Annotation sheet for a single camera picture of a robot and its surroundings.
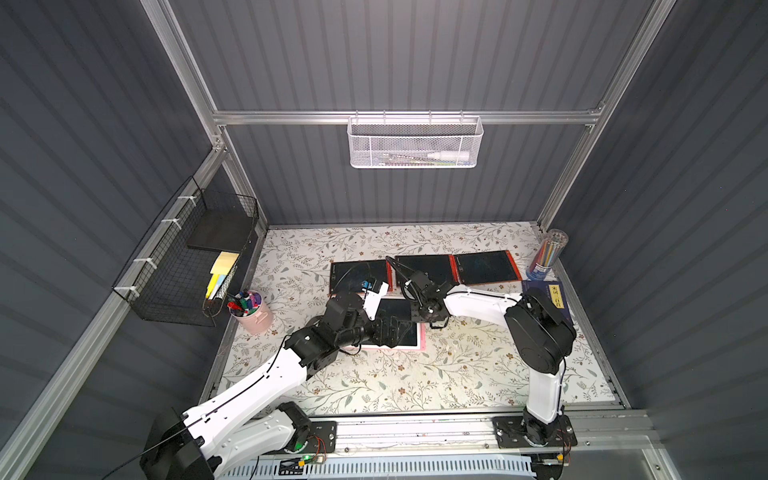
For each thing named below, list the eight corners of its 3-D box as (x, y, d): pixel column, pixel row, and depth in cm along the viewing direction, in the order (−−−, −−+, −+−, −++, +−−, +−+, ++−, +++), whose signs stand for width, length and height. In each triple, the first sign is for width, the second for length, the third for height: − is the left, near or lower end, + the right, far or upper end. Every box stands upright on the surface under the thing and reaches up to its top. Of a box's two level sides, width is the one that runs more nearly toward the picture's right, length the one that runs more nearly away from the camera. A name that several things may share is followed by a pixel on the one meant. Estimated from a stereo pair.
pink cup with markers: (243, 335, 93) (224, 314, 83) (251, 312, 99) (234, 289, 88) (271, 335, 93) (256, 314, 83) (278, 312, 99) (264, 289, 88)
